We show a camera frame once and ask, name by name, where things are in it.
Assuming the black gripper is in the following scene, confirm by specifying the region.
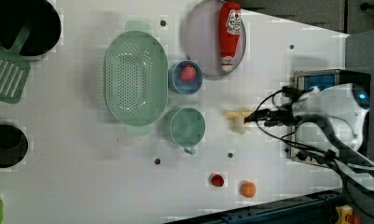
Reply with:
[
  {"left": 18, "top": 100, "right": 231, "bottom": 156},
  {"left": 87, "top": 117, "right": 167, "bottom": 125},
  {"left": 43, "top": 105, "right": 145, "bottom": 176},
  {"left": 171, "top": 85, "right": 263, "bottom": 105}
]
[{"left": 243, "top": 107, "right": 297, "bottom": 127}]

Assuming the peeled plush banana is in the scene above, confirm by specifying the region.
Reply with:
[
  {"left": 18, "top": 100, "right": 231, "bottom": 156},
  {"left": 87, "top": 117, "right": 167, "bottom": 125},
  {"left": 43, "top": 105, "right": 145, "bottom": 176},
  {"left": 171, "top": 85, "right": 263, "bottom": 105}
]
[{"left": 222, "top": 109, "right": 253, "bottom": 134}]

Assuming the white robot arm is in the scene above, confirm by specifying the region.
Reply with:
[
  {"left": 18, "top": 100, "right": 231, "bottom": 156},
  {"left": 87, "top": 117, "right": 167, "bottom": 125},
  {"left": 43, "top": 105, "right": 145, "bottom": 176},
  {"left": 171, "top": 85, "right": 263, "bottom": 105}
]
[{"left": 235, "top": 83, "right": 374, "bottom": 195}]

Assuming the green mug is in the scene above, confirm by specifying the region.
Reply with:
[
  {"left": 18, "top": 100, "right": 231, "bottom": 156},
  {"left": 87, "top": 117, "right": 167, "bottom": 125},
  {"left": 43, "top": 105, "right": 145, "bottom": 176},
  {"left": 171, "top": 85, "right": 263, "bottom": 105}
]
[{"left": 167, "top": 108, "right": 206, "bottom": 155}]

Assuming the orange fruit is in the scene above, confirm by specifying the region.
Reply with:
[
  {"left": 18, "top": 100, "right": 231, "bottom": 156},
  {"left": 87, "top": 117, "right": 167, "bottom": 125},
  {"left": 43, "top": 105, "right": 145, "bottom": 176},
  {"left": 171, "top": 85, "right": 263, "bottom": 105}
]
[{"left": 240, "top": 181, "right": 256, "bottom": 198}]

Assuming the small red fruit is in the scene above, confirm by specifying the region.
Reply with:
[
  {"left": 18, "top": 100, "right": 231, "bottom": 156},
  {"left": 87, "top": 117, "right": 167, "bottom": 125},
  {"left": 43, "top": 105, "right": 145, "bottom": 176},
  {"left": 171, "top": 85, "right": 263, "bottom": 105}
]
[{"left": 211, "top": 175, "right": 225, "bottom": 187}]

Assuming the red strawberry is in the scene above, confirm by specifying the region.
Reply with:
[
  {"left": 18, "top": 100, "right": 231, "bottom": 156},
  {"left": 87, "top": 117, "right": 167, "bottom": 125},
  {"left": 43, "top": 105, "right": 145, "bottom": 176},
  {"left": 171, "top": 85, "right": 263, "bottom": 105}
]
[{"left": 180, "top": 64, "right": 197, "bottom": 82}]

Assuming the blue bowl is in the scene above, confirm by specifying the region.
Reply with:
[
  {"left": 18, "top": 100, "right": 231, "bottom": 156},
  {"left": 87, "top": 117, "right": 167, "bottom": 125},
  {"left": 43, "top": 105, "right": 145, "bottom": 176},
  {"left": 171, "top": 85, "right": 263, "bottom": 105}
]
[{"left": 168, "top": 60, "right": 203, "bottom": 95}]

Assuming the grey round plate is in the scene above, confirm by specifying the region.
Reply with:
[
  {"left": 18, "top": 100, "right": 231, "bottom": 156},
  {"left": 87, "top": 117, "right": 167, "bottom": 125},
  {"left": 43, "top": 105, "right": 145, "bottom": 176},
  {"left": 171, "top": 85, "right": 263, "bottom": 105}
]
[{"left": 183, "top": 0, "right": 246, "bottom": 76}]

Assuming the red ketchup bottle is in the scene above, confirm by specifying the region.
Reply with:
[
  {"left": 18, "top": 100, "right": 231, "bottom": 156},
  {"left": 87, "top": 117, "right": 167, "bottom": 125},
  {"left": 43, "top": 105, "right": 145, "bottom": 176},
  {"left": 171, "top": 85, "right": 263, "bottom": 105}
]
[{"left": 218, "top": 1, "right": 242, "bottom": 72}]

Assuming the yellow red clamp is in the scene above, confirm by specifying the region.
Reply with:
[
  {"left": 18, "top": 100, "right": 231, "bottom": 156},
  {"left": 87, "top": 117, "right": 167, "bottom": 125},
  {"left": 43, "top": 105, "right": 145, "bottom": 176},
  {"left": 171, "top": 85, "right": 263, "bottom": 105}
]
[{"left": 336, "top": 205, "right": 361, "bottom": 224}]

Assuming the green perforated colander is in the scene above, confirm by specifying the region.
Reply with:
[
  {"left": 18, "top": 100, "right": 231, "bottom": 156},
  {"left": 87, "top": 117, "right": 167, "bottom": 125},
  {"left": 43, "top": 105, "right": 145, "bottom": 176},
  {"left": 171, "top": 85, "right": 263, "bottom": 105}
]
[{"left": 104, "top": 21, "right": 168, "bottom": 135}]

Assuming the black cylinder cup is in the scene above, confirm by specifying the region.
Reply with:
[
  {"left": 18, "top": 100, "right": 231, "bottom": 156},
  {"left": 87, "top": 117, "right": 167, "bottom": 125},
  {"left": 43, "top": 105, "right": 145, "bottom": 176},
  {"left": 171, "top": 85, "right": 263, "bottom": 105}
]
[
  {"left": 0, "top": 124, "right": 29, "bottom": 168},
  {"left": 0, "top": 0, "right": 62, "bottom": 57}
]

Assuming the green spatula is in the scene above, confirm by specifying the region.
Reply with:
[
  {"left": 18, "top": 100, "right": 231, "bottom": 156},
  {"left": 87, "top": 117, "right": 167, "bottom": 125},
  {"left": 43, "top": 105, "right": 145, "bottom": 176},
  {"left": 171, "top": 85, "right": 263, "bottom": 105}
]
[{"left": 0, "top": 27, "right": 31, "bottom": 105}]

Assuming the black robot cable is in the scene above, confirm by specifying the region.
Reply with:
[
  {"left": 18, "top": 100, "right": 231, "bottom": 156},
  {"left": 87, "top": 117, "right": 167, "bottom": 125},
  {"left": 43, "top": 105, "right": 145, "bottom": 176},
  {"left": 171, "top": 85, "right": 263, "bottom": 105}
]
[{"left": 254, "top": 86, "right": 374, "bottom": 218}]

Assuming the blue frame rail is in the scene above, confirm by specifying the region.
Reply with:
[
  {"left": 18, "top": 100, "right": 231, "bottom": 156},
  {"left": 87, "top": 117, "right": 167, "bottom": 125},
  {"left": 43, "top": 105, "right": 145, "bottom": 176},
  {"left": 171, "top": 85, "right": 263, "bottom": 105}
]
[{"left": 167, "top": 190, "right": 345, "bottom": 224}]

